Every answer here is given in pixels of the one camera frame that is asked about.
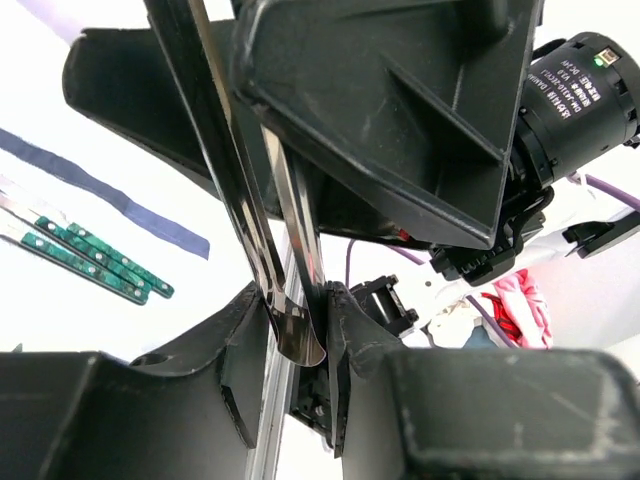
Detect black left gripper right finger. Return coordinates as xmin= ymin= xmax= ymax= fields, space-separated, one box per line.
xmin=327 ymin=282 xmax=639 ymax=479

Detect fork with green handle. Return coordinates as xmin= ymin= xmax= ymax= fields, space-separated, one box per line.
xmin=1 ymin=176 xmax=174 ymax=299

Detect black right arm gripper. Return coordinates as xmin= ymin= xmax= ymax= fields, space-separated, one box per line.
xmin=230 ymin=1 xmax=639 ymax=284

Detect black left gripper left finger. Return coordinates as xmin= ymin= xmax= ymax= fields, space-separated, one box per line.
xmin=1 ymin=284 xmax=265 ymax=479

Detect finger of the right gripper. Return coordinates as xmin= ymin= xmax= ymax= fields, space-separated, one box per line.
xmin=62 ymin=20 xmax=284 ymax=221

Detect blue beige checked placemat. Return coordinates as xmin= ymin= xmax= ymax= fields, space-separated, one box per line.
xmin=1 ymin=129 xmax=211 ymax=260

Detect metal tongs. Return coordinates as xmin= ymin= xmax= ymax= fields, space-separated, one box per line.
xmin=145 ymin=1 xmax=326 ymax=367

